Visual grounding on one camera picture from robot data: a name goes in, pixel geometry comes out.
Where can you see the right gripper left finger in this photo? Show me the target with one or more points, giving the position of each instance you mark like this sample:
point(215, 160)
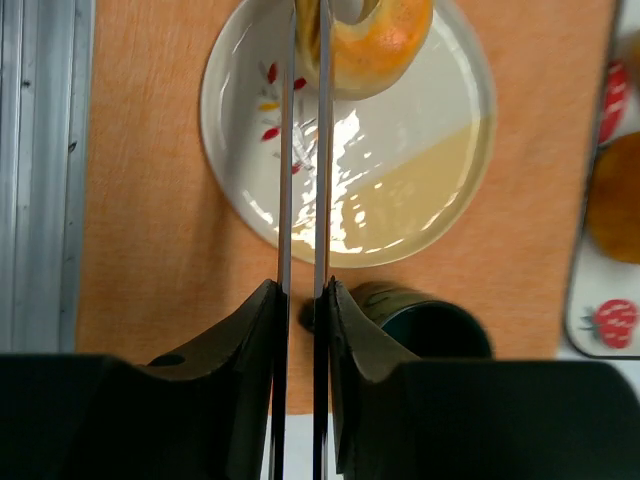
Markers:
point(196, 412)

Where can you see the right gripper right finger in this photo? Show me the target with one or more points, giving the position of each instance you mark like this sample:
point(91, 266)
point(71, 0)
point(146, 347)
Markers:
point(397, 416)

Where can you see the metal serving tongs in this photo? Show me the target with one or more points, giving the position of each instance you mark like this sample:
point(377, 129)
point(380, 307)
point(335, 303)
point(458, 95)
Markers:
point(324, 162)

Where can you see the pale glazed ring donut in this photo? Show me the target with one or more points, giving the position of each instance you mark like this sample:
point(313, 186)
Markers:
point(368, 56)

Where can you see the dark green mug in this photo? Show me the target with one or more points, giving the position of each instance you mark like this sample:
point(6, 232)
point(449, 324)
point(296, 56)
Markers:
point(414, 324)

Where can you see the orange cloth placemat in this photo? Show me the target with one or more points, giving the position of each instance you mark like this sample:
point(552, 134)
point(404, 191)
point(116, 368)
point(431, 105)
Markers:
point(165, 257)

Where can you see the strawberry pattern tray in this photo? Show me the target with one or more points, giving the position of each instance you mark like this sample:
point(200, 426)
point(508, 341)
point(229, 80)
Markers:
point(601, 316)

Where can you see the white and yellow plate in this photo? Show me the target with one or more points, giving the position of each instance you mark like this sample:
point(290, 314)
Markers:
point(407, 162)

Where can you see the coconut topped bundt cake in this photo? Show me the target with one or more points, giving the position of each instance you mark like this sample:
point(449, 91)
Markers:
point(612, 215)

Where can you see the aluminium table frame rail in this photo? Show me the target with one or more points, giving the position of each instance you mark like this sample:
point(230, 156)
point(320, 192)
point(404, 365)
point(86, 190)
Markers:
point(46, 69)

